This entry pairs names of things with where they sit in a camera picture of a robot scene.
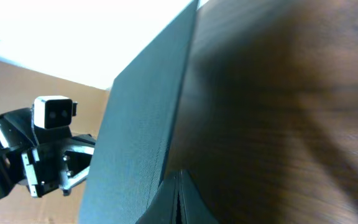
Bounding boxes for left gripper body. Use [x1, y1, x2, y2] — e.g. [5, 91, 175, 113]
[0, 108, 96, 198]

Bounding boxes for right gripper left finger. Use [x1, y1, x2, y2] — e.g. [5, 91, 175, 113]
[136, 172, 178, 224]

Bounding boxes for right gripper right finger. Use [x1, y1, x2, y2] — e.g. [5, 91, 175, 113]
[178, 170, 219, 224]

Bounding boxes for dark green gift box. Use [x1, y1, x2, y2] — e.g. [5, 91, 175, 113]
[78, 1, 198, 224]

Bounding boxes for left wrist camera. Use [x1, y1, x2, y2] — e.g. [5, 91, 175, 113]
[33, 95, 78, 129]

